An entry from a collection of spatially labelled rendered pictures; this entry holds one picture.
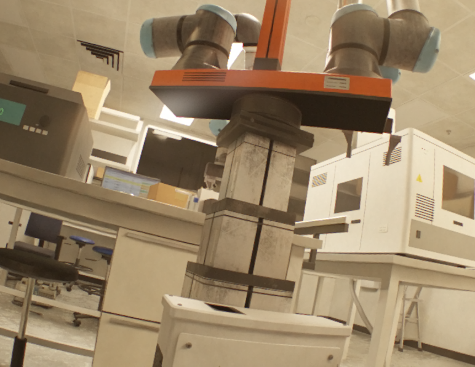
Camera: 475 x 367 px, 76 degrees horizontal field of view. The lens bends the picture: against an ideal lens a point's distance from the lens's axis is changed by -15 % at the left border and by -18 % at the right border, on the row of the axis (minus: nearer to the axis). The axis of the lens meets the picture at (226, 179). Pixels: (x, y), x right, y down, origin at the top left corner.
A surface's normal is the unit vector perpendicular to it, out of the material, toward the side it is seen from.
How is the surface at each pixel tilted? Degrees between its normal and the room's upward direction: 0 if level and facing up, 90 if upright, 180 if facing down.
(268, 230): 90
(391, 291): 90
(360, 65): 73
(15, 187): 90
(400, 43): 125
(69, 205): 90
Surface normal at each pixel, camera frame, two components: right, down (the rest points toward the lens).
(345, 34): -0.55, -0.30
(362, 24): -0.13, -0.22
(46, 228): 0.33, -0.31
